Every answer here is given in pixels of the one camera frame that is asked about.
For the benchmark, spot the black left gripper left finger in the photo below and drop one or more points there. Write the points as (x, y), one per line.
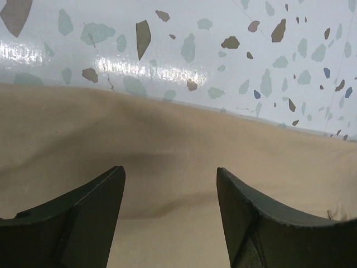
(75, 229)

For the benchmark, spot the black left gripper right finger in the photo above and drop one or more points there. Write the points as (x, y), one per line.
(262, 232)

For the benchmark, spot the beige t-shirt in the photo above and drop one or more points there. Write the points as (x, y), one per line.
(55, 139)

